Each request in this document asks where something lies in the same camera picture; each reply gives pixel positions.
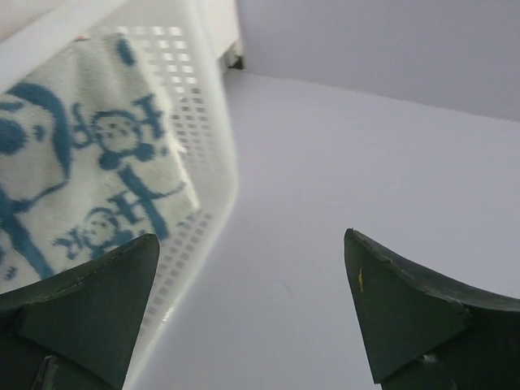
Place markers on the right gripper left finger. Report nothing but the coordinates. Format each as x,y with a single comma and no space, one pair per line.
78,329

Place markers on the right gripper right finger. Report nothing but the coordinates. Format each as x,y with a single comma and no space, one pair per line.
425,330

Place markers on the white blue print towel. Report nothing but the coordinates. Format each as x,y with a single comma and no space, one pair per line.
89,160

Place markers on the right white plastic basket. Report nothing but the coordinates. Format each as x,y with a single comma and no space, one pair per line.
172,40

